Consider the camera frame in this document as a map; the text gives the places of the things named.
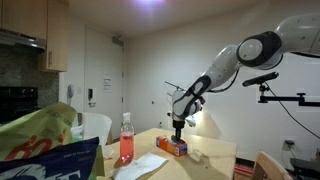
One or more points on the black stereo camera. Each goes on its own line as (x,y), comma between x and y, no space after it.
(260,79)

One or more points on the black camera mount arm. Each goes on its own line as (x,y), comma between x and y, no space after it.
(300,98)

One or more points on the pink liquid spray bottle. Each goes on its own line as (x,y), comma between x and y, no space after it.
(126,138)

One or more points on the white chair back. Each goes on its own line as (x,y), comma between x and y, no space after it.
(97,125)

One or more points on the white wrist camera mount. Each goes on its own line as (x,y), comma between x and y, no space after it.
(190,120)

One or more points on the white paper towel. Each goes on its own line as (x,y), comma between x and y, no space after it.
(137,168)

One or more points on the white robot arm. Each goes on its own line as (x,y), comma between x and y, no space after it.
(296,34)

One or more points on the orange blue ziplock bag box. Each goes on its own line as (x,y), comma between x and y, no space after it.
(176,148)

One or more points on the wooden upper cabinet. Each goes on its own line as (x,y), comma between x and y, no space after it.
(46,19)

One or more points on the black oven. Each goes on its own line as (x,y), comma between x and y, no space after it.
(16,102)

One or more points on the blue snack bag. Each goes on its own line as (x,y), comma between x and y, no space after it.
(68,162)

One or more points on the white door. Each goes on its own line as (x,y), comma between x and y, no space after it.
(103,77)

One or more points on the steel range hood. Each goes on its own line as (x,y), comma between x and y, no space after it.
(18,40)

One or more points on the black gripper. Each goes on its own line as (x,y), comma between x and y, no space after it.
(178,125)

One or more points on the green chip bag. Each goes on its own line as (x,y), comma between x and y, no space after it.
(41,131)

